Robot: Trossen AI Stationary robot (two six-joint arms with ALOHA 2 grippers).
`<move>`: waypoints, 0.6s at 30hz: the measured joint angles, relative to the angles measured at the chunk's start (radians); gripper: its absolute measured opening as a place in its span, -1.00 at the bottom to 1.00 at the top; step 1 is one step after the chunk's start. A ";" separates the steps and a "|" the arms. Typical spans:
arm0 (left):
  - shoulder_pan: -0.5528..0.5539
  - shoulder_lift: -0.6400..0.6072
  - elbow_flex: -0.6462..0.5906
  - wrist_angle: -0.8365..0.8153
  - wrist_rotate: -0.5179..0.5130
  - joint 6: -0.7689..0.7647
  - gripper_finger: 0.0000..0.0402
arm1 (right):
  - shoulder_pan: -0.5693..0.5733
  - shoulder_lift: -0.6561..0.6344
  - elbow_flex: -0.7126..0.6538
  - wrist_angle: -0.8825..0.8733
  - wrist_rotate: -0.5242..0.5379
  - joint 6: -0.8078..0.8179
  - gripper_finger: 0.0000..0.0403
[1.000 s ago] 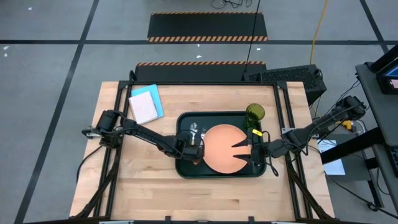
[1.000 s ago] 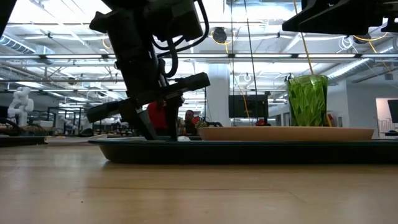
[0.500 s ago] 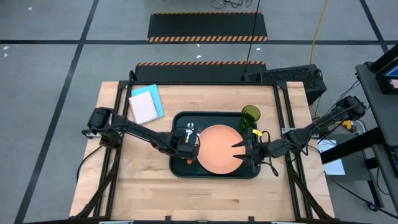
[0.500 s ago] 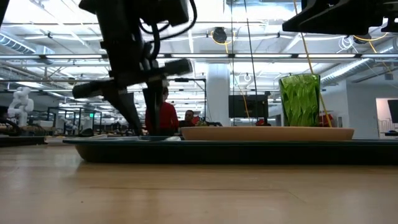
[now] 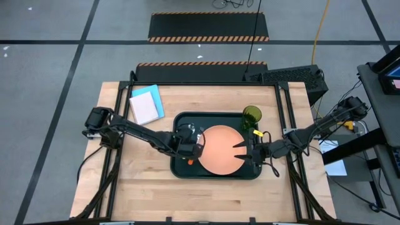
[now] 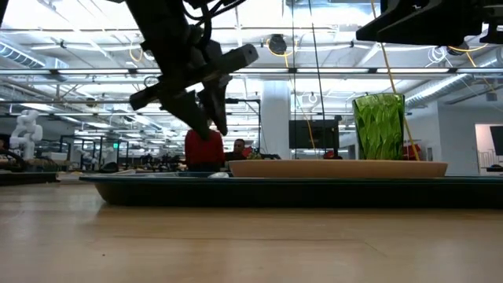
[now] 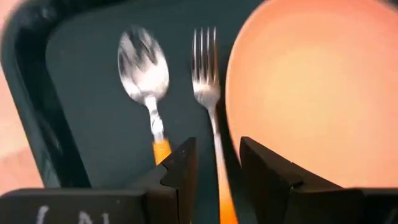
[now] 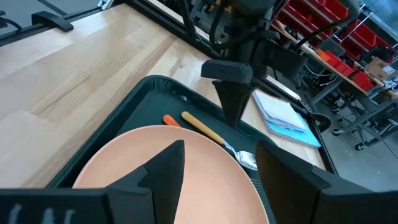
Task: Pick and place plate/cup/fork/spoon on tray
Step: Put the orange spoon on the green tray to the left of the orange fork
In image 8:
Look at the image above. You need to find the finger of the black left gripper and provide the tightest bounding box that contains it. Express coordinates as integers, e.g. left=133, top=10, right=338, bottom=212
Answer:
left=213, top=80, right=259, bottom=127

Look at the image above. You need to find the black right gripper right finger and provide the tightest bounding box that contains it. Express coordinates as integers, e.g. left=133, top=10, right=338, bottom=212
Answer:
left=255, top=139, right=331, bottom=224

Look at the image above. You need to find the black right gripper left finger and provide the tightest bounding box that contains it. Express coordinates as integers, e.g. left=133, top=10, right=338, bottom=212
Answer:
left=107, top=139, right=186, bottom=224

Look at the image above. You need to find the spoon with yellow-orange handle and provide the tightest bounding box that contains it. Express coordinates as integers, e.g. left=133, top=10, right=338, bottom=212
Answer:
left=181, top=111, right=259, bottom=171

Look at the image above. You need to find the orange round plate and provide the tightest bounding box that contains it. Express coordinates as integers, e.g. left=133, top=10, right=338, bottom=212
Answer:
left=72, top=124, right=270, bottom=224

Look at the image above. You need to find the fork with orange handle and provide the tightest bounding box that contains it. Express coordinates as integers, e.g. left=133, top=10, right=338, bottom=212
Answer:
left=162, top=114, right=182, bottom=128

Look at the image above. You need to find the dark green plastic tray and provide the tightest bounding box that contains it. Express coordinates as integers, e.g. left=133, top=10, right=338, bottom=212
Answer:
left=46, top=75, right=277, bottom=224

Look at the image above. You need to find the white spiral notebook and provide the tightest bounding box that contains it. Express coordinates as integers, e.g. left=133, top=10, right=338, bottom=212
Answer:
left=252, top=90, right=308, bottom=132

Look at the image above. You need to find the blue notebook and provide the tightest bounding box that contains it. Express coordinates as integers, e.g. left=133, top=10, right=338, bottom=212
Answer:
left=266, top=111, right=322, bottom=149

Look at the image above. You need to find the red storage bins shelf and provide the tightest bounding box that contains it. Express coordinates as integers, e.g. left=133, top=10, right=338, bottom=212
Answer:
left=273, top=0, right=398, bottom=105

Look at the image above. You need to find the small orange box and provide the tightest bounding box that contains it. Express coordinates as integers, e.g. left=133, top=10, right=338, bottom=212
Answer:
left=317, top=49, right=331, bottom=62

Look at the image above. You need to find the wheeled grey stand base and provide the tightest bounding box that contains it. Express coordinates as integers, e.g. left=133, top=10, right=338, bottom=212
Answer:
left=331, top=102, right=398, bottom=152

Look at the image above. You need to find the red storage bin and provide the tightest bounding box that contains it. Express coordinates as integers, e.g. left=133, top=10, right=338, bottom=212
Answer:
left=325, top=50, right=343, bottom=67
left=353, top=71, right=373, bottom=88
left=374, top=35, right=396, bottom=53
left=353, top=21, right=377, bottom=47
left=339, top=63, right=355, bottom=78
left=323, top=0, right=349, bottom=19

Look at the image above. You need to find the brown cardboard box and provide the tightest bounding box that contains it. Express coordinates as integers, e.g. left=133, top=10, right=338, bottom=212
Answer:
left=365, top=57, right=394, bottom=82

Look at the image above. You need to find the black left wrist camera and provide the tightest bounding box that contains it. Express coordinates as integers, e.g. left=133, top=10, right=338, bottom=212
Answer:
left=259, top=39, right=308, bottom=82

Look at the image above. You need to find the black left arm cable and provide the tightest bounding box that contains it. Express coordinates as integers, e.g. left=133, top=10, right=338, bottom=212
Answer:
left=292, top=0, right=360, bottom=52

